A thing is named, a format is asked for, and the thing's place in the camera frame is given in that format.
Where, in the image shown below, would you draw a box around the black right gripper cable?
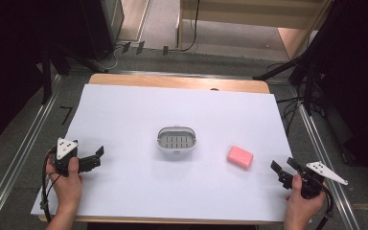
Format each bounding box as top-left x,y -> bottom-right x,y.
312,178 -> 335,230

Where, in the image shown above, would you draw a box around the black cabinet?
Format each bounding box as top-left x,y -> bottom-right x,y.
76,0 -> 126,61

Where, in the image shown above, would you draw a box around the pink soap bar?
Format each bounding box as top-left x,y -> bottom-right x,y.
226,145 -> 255,170

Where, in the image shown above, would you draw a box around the person's left hand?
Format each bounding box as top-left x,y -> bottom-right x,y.
45,156 -> 83,211

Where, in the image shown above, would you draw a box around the white grey soap dish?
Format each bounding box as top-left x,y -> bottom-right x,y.
156,126 -> 197,153

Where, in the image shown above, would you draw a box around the person's right hand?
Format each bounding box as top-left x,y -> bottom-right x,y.
284,173 -> 328,222

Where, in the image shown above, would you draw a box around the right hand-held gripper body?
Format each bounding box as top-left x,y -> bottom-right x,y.
279,160 -> 349,200

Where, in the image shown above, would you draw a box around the black floor cables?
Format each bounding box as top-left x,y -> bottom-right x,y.
275,95 -> 305,137

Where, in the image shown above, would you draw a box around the white floor cable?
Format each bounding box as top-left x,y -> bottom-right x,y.
90,44 -> 126,73

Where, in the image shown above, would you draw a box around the black hanging cable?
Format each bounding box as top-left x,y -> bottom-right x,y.
167,0 -> 201,54

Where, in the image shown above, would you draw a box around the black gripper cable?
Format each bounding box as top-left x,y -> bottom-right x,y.
312,178 -> 335,230
40,148 -> 61,223

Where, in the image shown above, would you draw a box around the black metal stand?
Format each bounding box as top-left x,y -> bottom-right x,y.
252,0 -> 336,117
40,37 -> 104,105

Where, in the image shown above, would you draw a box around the light wooden furniture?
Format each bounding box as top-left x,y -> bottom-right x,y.
174,0 -> 334,60

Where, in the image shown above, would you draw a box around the dark curtain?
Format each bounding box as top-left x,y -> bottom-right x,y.
312,0 -> 368,183
0,0 -> 51,153

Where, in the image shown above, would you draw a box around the black tape corner mark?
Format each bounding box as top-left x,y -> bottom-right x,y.
59,105 -> 74,126

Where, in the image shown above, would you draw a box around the aluminium floor rail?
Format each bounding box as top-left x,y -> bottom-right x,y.
291,92 -> 362,230
0,74 -> 64,230

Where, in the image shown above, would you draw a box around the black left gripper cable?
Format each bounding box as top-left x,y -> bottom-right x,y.
40,148 -> 61,223

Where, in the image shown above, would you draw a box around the white paper sheet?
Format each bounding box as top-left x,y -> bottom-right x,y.
30,83 -> 293,222

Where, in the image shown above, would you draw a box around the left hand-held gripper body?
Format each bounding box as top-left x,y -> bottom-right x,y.
54,137 -> 92,177

